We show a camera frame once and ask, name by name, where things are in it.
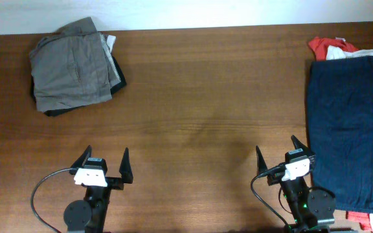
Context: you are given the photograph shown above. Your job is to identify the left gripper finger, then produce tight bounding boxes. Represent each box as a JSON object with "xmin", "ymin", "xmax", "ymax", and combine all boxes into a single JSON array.
[
  {"xmin": 119, "ymin": 148, "xmax": 133, "ymax": 184},
  {"xmin": 71, "ymin": 145, "xmax": 92, "ymax": 169}
]

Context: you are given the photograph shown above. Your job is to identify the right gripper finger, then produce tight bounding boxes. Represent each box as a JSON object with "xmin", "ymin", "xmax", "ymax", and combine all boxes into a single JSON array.
[
  {"xmin": 291, "ymin": 135, "xmax": 310, "ymax": 155},
  {"xmin": 256, "ymin": 146, "xmax": 267, "ymax": 177}
]

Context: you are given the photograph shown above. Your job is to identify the navy blue shorts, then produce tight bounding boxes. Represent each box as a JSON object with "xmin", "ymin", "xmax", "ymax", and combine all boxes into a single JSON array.
[{"xmin": 306, "ymin": 56, "xmax": 373, "ymax": 214}]

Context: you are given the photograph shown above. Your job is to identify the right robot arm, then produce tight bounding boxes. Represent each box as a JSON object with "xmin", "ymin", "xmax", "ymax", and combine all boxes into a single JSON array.
[{"xmin": 250, "ymin": 135, "xmax": 336, "ymax": 233}]

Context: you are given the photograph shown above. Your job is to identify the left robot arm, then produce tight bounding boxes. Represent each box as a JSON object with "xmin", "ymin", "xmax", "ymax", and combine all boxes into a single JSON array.
[{"xmin": 63, "ymin": 146, "xmax": 133, "ymax": 233}]

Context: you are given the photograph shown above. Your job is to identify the grey folded trousers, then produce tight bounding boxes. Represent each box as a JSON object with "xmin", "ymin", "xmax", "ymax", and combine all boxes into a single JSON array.
[{"xmin": 28, "ymin": 17, "xmax": 126, "ymax": 117}]

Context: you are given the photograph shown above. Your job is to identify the red shirt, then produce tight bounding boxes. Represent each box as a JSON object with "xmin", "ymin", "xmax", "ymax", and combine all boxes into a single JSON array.
[{"xmin": 308, "ymin": 36, "xmax": 373, "ymax": 232}]

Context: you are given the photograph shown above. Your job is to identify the left black cable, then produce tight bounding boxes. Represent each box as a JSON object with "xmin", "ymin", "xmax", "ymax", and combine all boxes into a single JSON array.
[{"xmin": 30, "ymin": 167, "xmax": 77, "ymax": 233}]

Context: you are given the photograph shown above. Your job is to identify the black cable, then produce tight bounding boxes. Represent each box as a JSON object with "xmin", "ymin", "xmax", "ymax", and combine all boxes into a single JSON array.
[
  {"xmin": 30, "ymin": 167, "xmax": 77, "ymax": 233},
  {"xmin": 250, "ymin": 164, "xmax": 328, "ymax": 227}
]

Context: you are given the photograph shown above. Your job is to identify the right black cable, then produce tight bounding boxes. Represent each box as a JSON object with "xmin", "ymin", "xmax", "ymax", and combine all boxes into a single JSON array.
[{"xmin": 250, "ymin": 164, "xmax": 328, "ymax": 227}]

